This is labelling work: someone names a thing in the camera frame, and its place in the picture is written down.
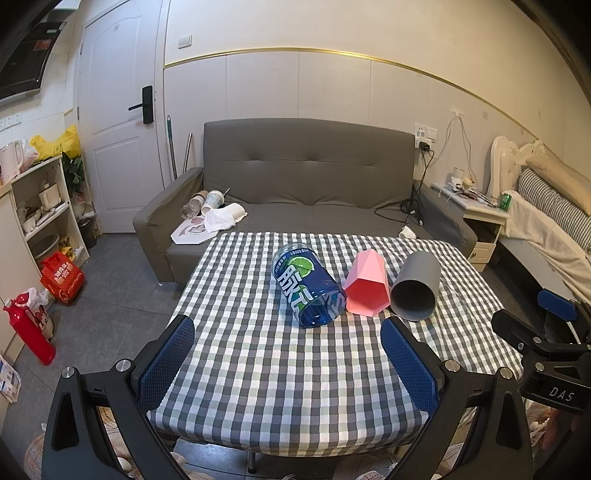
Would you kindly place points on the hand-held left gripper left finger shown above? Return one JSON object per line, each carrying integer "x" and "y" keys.
{"x": 167, "y": 367}

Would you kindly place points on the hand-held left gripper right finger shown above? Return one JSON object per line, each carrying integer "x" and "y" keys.
{"x": 410, "y": 367}

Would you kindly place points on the white printed plastic bag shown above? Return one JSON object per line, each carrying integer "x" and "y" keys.
{"x": 42, "y": 318}

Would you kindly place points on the grey sofa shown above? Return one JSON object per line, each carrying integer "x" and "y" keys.
{"x": 300, "y": 175}

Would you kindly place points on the pink faceted cup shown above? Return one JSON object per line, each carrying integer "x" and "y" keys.
{"x": 367, "y": 281}

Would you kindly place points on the blue printed plastic cup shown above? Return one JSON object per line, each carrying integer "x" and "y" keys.
{"x": 304, "y": 284}

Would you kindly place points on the printed cardboard box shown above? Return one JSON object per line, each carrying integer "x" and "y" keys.
{"x": 9, "y": 381}

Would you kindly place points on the white shelf unit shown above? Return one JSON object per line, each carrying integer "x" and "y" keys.
{"x": 64, "y": 217}

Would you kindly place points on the black trash bin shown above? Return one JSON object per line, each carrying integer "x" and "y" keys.
{"x": 87, "y": 233}

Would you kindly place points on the green can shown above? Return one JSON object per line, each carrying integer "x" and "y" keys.
{"x": 505, "y": 202}

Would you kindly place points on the red shopping bag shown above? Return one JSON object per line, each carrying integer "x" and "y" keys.
{"x": 62, "y": 279}

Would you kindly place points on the white light switch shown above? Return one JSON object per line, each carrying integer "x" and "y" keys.
{"x": 184, "y": 41}

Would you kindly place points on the grey cup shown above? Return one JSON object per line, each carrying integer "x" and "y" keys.
{"x": 415, "y": 272}

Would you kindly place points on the bed with striped pillow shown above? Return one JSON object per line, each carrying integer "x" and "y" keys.
{"x": 540, "y": 235}

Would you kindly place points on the white nightstand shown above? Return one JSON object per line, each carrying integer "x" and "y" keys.
{"x": 485, "y": 221}

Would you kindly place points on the red bottle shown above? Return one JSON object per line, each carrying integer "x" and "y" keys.
{"x": 30, "y": 334}

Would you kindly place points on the white cloth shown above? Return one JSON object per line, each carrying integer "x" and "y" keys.
{"x": 219, "y": 220}

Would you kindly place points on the white wall outlet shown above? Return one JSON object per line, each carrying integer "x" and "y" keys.
{"x": 425, "y": 132}

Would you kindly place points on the white bed headboard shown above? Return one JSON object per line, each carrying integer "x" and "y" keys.
{"x": 503, "y": 161}

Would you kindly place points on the metal pole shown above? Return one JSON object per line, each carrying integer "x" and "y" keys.
{"x": 188, "y": 152}

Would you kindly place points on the green plant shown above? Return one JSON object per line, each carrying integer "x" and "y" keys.
{"x": 74, "y": 173}

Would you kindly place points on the black range hood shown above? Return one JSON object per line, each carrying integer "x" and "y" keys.
{"x": 23, "y": 60}

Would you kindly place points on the checkered tablecloth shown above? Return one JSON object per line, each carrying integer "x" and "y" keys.
{"x": 258, "y": 369}

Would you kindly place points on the paper cup with straw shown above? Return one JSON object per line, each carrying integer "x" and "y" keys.
{"x": 214, "y": 201}

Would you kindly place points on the beige pillow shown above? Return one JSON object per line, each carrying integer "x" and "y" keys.
{"x": 563, "y": 175}

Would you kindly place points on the clear plastic bottle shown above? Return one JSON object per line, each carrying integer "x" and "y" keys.
{"x": 190, "y": 207}

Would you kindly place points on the white wall sockets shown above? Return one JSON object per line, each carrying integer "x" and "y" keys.
{"x": 10, "y": 121}

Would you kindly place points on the white paper cup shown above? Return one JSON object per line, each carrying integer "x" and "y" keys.
{"x": 236, "y": 212}

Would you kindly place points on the pink kettle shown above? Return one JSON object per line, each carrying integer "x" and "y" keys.
{"x": 9, "y": 161}

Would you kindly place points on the white printed paper board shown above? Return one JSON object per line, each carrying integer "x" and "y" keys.
{"x": 189, "y": 233}

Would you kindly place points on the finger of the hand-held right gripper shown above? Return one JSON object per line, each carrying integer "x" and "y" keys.
{"x": 556, "y": 302}
{"x": 515, "y": 325}

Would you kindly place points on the metal table leg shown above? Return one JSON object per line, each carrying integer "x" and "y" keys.
{"x": 252, "y": 461}

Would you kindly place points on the striped pillow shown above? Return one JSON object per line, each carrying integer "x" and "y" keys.
{"x": 554, "y": 203}

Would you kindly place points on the white door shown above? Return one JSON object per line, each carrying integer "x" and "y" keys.
{"x": 115, "y": 92}

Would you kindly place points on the black charger plug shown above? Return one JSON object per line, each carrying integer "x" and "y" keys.
{"x": 425, "y": 147}

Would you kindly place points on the yellow plastic bag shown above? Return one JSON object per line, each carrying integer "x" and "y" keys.
{"x": 62, "y": 141}

